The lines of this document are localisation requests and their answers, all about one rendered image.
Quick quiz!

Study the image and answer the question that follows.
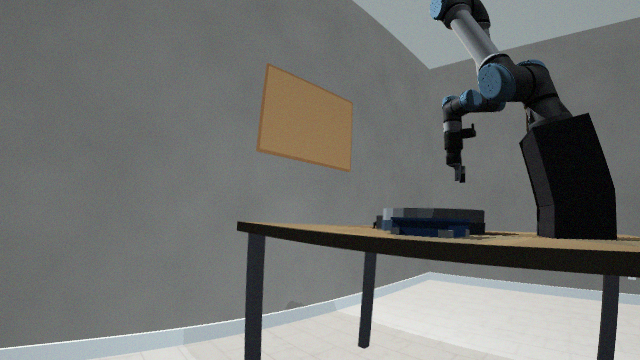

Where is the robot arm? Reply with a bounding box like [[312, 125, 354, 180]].
[[430, 0, 573, 133]]

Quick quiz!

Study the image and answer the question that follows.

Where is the blue open-top crate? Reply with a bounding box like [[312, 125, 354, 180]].
[[390, 217, 470, 238]]

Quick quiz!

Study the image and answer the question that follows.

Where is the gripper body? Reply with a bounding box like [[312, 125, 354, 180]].
[[443, 121, 476, 166]]

